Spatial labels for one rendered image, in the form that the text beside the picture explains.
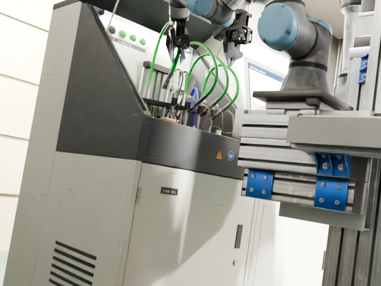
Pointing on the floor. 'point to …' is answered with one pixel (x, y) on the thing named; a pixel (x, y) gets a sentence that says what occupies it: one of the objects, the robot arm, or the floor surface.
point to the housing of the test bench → (42, 144)
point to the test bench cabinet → (92, 221)
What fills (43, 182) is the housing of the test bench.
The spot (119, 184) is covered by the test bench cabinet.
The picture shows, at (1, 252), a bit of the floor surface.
